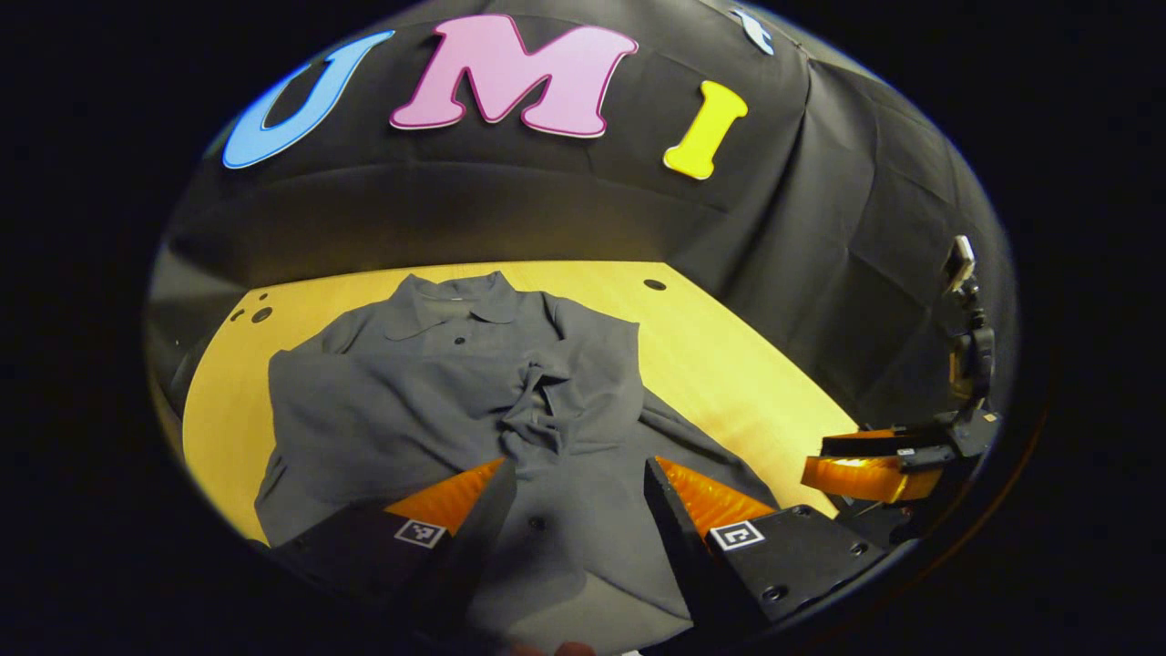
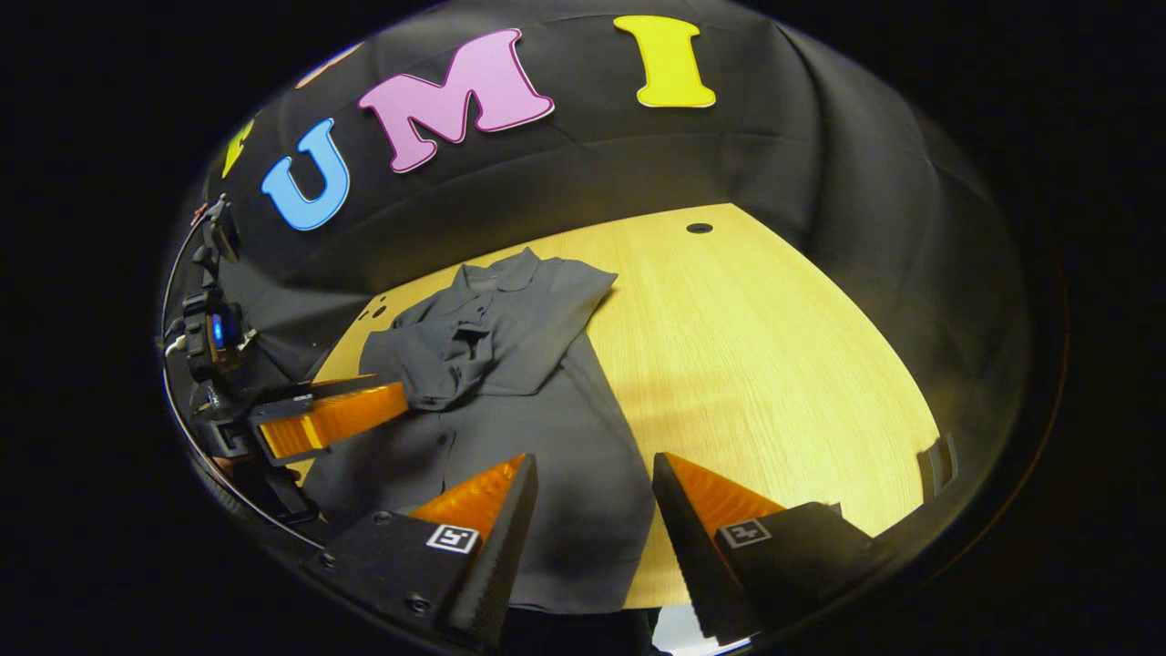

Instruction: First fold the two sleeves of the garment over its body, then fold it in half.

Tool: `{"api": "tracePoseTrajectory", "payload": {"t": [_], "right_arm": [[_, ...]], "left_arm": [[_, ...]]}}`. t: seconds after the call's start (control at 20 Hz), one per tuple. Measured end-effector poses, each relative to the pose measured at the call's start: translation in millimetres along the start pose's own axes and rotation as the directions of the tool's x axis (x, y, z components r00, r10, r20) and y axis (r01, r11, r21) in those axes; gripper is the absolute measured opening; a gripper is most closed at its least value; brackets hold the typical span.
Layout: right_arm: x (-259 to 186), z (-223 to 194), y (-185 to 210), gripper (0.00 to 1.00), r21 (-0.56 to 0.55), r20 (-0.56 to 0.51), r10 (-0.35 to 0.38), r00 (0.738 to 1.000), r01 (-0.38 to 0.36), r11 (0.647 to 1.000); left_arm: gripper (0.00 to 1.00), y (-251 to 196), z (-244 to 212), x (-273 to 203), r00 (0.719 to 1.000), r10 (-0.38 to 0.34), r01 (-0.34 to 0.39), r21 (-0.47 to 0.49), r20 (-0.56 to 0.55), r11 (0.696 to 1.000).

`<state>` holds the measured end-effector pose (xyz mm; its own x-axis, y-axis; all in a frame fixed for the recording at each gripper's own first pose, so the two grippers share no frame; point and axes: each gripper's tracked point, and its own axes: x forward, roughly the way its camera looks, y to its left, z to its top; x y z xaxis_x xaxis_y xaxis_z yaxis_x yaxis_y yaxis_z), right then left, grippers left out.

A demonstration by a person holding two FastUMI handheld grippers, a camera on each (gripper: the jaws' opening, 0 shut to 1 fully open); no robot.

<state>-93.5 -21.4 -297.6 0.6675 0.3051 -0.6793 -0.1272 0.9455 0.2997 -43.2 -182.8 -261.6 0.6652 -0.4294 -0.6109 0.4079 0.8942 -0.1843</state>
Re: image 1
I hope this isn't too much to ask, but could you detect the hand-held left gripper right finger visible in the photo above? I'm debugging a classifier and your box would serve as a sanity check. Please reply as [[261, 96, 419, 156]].
[[642, 456, 888, 639]]

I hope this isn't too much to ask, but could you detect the black backdrop cloth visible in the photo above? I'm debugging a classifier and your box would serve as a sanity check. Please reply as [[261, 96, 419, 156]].
[[146, 0, 1019, 429]]

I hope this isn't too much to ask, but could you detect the grey collared shirt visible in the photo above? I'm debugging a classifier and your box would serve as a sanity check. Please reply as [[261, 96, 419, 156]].
[[253, 271, 782, 656]]

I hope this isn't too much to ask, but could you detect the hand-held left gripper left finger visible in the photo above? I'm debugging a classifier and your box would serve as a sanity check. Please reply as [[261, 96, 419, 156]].
[[271, 457, 518, 643]]

